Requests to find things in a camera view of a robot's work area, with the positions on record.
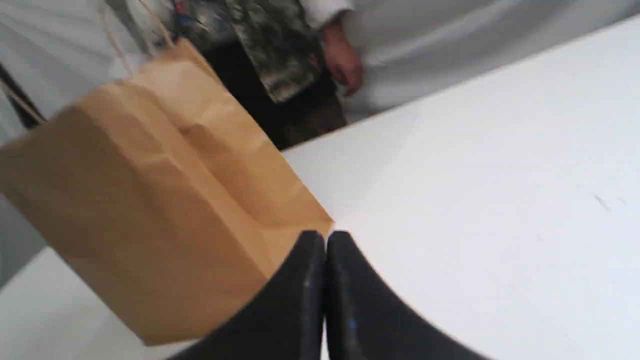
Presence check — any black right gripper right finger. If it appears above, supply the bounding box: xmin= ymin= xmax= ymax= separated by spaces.
xmin=326 ymin=231 xmax=482 ymax=360

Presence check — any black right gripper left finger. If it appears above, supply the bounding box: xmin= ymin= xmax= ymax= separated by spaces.
xmin=172 ymin=231 xmax=326 ymax=360

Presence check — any brown paper bag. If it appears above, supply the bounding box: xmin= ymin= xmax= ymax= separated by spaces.
xmin=0 ymin=0 xmax=336 ymax=347

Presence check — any person's right hand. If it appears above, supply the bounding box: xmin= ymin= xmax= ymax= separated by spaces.
xmin=320 ymin=17 xmax=365 ymax=97

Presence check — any person torso camouflage apron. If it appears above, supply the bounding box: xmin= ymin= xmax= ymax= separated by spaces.
xmin=105 ymin=0 xmax=356 ymax=151

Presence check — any black cable bundle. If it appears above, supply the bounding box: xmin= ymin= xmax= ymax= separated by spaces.
xmin=0 ymin=62 xmax=48 ymax=131

